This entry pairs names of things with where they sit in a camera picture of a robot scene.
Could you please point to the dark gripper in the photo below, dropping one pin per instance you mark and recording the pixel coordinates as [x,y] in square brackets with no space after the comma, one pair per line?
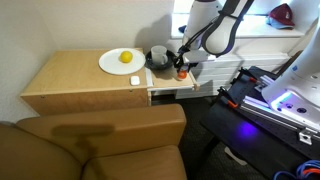
[187,60]

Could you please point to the small white red bottle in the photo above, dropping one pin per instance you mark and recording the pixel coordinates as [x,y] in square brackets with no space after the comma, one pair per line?
[182,74]

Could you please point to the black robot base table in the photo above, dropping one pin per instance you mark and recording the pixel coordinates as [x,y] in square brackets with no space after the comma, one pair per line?
[273,150]

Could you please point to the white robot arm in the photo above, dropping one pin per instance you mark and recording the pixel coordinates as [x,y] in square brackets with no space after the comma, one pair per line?
[211,32]

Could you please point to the white window sill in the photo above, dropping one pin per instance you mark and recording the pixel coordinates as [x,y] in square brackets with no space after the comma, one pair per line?
[250,27]

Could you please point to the light wooden drawer cabinet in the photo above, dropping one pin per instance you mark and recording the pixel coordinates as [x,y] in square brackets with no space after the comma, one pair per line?
[72,81]

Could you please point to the black bowl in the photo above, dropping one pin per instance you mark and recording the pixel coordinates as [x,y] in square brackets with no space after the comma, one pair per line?
[149,62]

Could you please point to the white ceramic mug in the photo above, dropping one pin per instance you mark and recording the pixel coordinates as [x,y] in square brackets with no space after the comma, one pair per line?
[159,55]

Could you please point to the white radiator unit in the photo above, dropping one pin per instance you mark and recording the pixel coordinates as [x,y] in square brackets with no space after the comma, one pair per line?
[220,72]

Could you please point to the dark blue cloth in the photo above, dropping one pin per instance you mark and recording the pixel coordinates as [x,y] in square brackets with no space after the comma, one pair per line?
[181,29]

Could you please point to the small white case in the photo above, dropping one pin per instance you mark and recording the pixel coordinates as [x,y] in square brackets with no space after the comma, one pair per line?
[134,80]

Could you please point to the yellow lemon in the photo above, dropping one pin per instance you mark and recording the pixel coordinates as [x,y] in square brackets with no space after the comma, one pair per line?
[126,56]

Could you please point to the white round plate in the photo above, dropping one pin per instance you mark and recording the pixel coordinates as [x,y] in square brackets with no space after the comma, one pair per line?
[111,61]

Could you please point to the brown leather armchair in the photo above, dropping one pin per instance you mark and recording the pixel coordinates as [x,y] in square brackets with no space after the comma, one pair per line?
[127,144]

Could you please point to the maroon baseball cap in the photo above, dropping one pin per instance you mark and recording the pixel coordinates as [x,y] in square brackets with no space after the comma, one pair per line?
[281,17]

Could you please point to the aluminium extrusion rail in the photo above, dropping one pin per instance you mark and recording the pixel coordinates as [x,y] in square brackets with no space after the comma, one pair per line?
[276,116]

